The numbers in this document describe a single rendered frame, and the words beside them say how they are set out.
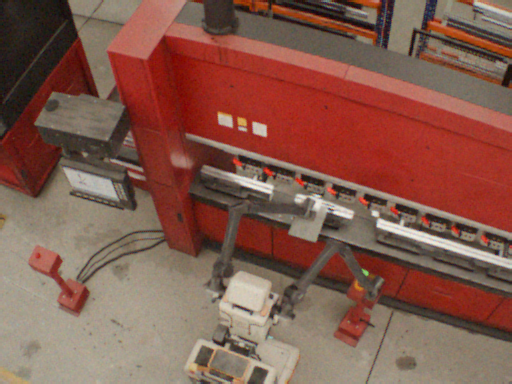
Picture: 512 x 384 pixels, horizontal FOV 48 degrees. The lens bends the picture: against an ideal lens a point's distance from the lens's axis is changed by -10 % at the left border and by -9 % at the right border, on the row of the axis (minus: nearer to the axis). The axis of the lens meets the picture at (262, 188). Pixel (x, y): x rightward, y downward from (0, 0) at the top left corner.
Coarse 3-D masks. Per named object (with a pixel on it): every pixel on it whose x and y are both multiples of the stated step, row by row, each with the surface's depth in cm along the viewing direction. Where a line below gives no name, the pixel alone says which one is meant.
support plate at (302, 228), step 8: (320, 208) 407; (296, 216) 404; (320, 216) 404; (296, 224) 401; (304, 224) 401; (312, 224) 401; (320, 224) 401; (288, 232) 399; (296, 232) 398; (304, 232) 398; (312, 232) 398; (312, 240) 395
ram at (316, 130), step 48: (192, 96) 355; (240, 96) 339; (288, 96) 324; (336, 96) 310; (240, 144) 379; (288, 144) 361; (336, 144) 344; (384, 144) 327; (432, 144) 311; (480, 144) 296; (384, 192) 365; (432, 192) 346; (480, 192) 328
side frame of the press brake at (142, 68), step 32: (160, 0) 328; (192, 0) 333; (128, 32) 315; (160, 32) 314; (128, 64) 314; (160, 64) 322; (128, 96) 339; (160, 96) 336; (160, 128) 355; (160, 160) 387; (192, 160) 421; (224, 160) 494; (160, 192) 424; (192, 224) 463
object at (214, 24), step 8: (208, 0) 293; (216, 0) 292; (224, 0) 293; (232, 0) 298; (208, 8) 298; (216, 8) 296; (224, 8) 297; (232, 8) 302; (208, 16) 304; (216, 16) 301; (224, 16) 302; (232, 16) 307; (208, 24) 309; (216, 24) 306; (224, 24) 307; (232, 24) 310; (208, 32) 311; (216, 32) 308; (224, 32) 309; (232, 32) 312
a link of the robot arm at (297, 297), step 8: (328, 240) 357; (336, 240) 359; (328, 248) 353; (336, 248) 354; (344, 248) 356; (320, 256) 353; (328, 256) 353; (312, 264) 353; (320, 264) 352; (312, 272) 350; (304, 280) 350; (312, 280) 352; (304, 288) 349; (296, 296) 346; (304, 296) 349
